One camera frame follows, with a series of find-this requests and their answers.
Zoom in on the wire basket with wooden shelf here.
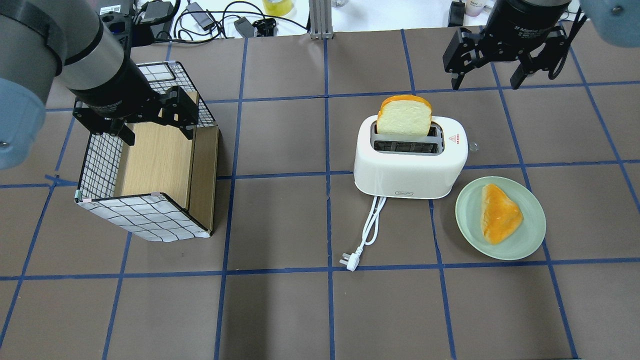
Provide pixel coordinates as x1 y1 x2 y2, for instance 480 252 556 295
74 61 220 242

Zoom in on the yellow tape roll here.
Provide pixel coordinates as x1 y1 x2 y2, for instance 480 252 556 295
262 0 294 18

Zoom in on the black power adapter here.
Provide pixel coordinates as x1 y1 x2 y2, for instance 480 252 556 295
186 2 215 31

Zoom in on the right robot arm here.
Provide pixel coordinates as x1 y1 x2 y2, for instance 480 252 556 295
442 0 640 91

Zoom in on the aluminium frame post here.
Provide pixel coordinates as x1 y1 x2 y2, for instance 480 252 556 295
308 0 334 40

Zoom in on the light green plate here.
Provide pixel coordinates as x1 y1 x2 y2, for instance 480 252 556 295
455 176 547 261

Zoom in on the white two-slot toaster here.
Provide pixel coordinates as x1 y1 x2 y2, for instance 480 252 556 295
353 115 469 199

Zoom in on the bread slice in toaster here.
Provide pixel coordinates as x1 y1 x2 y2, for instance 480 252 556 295
375 95 433 137

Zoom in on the white toaster power cord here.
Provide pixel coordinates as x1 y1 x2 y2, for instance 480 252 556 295
340 195 388 272

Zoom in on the toasted bread on plate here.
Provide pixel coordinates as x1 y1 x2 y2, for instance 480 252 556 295
480 183 524 245

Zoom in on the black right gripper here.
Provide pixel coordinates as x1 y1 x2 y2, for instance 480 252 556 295
442 26 569 91

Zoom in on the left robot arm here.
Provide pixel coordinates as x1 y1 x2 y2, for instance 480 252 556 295
0 0 199 169

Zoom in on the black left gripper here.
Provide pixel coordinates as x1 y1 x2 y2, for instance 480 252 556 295
73 85 199 147

